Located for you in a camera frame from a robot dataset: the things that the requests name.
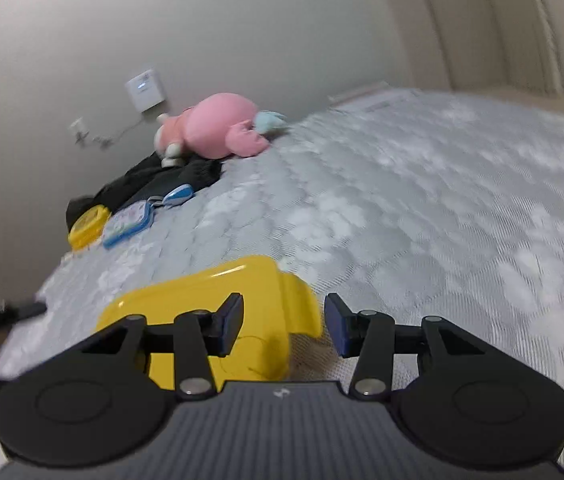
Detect white cable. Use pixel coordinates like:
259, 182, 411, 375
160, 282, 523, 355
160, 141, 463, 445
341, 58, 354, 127
82, 109, 165, 150

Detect pink plush toy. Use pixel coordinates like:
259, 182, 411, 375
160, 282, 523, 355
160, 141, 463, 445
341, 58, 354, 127
154, 92, 289, 168

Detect white wall control panel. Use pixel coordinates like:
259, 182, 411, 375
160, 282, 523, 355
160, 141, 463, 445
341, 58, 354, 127
124, 68, 167, 112

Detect grey floral mattress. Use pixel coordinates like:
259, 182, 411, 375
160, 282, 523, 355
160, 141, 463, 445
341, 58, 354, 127
0, 87, 564, 480

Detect small yellow box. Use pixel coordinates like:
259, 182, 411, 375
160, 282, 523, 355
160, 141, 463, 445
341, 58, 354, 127
68, 205, 112, 252

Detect blue printed tin box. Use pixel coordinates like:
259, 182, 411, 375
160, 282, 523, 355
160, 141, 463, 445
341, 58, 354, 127
102, 201, 155, 250

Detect blue keychain pouch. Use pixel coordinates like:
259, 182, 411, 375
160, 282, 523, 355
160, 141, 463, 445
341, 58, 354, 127
154, 184, 195, 208

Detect yellow container lid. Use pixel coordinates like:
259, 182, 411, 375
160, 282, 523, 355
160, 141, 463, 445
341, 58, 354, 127
96, 255, 324, 392

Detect beige curtain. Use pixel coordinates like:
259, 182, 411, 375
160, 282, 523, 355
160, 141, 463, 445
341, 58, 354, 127
409, 0, 564, 123

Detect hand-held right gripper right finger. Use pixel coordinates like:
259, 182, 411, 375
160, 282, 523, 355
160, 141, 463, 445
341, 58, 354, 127
324, 292, 488, 402

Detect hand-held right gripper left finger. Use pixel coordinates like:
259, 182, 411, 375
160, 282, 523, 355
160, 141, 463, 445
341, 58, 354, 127
79, 292, 245, 401

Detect white papers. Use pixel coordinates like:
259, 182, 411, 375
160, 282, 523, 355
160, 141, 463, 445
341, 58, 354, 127
328, 81, 423, 112

